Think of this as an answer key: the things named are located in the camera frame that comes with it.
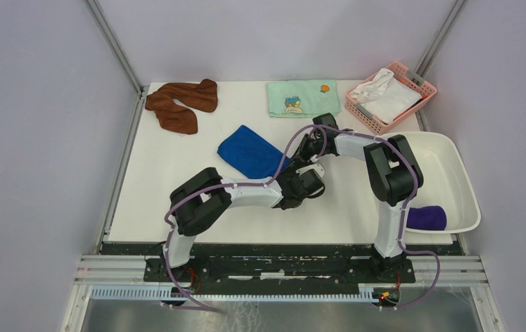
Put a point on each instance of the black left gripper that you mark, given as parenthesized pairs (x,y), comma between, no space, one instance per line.
(290,170)

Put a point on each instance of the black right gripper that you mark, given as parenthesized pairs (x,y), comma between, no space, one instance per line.
(301,154)

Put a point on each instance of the blue towel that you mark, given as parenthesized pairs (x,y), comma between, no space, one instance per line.
(251,154)

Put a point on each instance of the purple towel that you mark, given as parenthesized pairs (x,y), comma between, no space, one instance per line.
(428,218)

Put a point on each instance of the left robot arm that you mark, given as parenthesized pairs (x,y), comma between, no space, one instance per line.
(200,201)

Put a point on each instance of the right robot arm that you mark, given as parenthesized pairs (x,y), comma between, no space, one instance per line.
(393,172)

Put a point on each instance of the mint green cartoon towel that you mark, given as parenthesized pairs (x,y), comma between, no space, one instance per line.
(302,98)

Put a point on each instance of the white cloth in basket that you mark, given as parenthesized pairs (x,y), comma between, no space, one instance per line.
(384,96)

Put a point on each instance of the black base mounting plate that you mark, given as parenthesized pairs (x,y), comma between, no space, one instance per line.
(243,269)

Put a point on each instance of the brown towel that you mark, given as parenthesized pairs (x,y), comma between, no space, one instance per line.
(174,104)

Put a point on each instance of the white plastic tub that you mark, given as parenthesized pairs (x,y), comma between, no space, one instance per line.
(446,184)

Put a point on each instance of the white slotted cable duct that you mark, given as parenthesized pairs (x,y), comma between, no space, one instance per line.
(170,293)

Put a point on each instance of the aluminium frame rail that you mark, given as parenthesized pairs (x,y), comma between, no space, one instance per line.
(459,271)

